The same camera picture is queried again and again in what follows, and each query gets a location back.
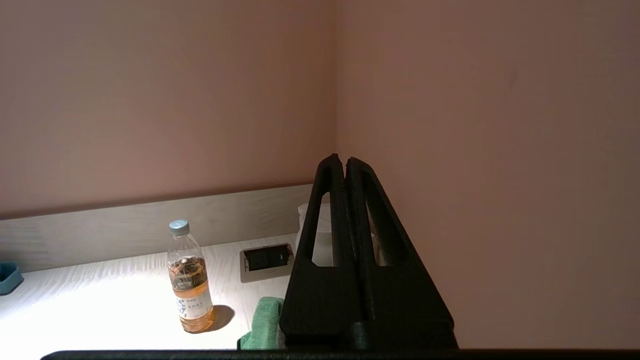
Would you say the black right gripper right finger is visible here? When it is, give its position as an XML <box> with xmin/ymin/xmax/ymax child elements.
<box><xmin>345</xmin><ymin>157</ymin><xmax>458</xmax><ymax>349</ymax></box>

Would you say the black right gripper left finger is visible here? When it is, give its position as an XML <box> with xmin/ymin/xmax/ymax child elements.
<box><xmin>279</xmin><ymin>153</ymin><xmax>368</xmax><ymax>348</ymax></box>

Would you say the green microfibre cloth black trim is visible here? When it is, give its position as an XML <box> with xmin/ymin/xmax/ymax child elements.
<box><xmin>237</xmin><ymin>296</ymin><xmax>286</xmax><ymax>351</ymax></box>

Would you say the white electric kettle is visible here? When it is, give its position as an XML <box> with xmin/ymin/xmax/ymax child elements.
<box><xmin>296</xmin><ymin>192</ymin><xmax>386</xmax><ymax>268</ymax></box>

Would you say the black recessed power socket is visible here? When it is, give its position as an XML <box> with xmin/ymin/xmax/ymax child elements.
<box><xmin>239</xmin><ymin>243</ymin><xmax>296</xmax><ymax>284</ymax></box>

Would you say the orange drink plastic bottle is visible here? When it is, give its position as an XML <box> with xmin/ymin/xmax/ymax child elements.
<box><xmin>167</xmin><ymin>219</ymin><xmax>216</xmax><ymax>334</ymax></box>

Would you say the wooden desk rim board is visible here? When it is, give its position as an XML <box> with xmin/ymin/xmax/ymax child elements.
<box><xmin>0</xmin><ymin>183</ymin><xmax>316</xmax><ymax>275</ymax></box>

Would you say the small blue tray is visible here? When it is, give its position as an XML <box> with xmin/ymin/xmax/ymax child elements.
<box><xmin>0</xmin><ymin>262</ymin><xmax>24</xmax><ymax>296</ymax></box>

